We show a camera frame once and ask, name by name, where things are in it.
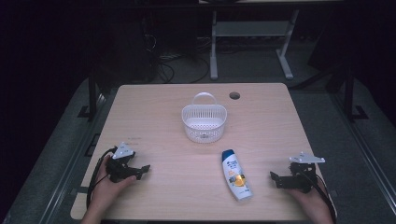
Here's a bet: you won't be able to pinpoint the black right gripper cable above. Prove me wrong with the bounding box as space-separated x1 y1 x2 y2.
297 169 338 224

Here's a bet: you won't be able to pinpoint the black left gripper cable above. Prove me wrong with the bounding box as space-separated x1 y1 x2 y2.
86 147 118 209

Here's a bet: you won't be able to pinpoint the person's right hand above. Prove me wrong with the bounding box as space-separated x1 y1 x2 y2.
286 173 332 217

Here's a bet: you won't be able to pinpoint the black metal stand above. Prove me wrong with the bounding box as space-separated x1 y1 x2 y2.
77 70 108 121
337 65 370 123

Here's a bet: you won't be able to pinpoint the black floor cables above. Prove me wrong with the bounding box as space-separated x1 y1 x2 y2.
154 53 211 85

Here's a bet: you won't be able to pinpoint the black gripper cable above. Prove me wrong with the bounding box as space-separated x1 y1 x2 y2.
86 147 118 209
297 169 338 224

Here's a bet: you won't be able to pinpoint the white blue-capped shampoo bottle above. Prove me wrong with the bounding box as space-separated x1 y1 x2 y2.
220 148 254 202

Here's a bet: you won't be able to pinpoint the metal floor rail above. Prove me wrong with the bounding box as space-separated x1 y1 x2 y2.
329 92 396 216
38 92 108 224

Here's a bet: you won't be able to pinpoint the person's left hand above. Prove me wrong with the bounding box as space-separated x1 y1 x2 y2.
91 154 138 213

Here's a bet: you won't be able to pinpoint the white plastic basket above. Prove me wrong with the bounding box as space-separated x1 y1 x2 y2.
181 91 229 145

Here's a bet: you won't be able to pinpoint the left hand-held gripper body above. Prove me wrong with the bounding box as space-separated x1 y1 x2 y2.
105 142 138 184

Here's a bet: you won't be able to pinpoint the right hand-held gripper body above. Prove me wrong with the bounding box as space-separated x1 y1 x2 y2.
278 151 326 194

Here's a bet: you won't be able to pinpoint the white metal desk frame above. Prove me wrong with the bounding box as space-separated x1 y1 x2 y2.
209 8 301 81

